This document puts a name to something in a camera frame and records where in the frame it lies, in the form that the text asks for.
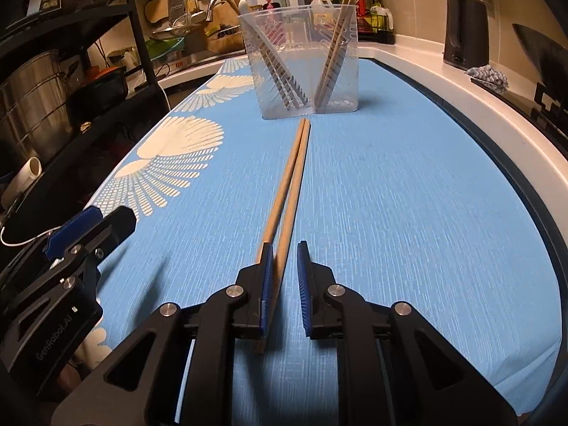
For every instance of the white plastic jug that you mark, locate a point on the white plastic jug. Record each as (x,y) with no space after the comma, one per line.
(321,0)

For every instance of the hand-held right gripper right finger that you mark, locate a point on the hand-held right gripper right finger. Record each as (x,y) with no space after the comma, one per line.
(304,293)

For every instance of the chrome kitchen faucet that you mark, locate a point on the chrome kitchen faucet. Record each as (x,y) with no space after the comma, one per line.
(213,4)

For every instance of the black metal shelf rack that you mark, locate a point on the black metal shelf rack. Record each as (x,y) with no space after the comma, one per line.
(137,53)

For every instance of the black gas stove grate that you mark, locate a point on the black gas stove grate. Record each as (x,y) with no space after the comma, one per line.
(550,106)

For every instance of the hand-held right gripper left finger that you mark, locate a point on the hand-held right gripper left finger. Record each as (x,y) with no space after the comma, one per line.
(266,293)

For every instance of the wooden cutting board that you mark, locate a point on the wooden cutting board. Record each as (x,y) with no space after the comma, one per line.
(222,40)

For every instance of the white plastic tube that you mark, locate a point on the white plastic tube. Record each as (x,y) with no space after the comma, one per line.
(26,173)

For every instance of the steel colander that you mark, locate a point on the steel colander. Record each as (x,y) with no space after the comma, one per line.
(177,31)

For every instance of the red dish soap bottle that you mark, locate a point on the red dish soap bottle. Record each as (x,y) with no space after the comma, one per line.
(269,3)

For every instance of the metal grater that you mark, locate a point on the metal grater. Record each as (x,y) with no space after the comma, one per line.
(176,6)

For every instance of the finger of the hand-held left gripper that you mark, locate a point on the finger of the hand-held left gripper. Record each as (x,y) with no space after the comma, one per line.
(82,226)
(66,259)

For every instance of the green plastic basin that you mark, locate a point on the green plastic basin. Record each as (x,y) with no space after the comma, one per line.
(164,49)

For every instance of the yellow oil bottle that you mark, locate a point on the yellow oil bottle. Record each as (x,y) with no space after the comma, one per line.
(382,24)

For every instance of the clear plastic utensil holder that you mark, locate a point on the clear plastic utensil holder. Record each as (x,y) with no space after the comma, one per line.
(306,31)

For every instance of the large steel pot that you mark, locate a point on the large steel pot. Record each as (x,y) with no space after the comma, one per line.
(31,111)

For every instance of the blue patterned tablecloth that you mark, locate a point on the blue patterned tablecloth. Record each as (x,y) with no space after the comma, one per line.
(399,230)

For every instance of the grey dish rag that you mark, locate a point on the grey dish rag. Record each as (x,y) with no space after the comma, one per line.
(488,77)

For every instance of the black electric kettle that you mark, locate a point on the black electric kettle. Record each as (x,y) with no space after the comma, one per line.
(466,31)

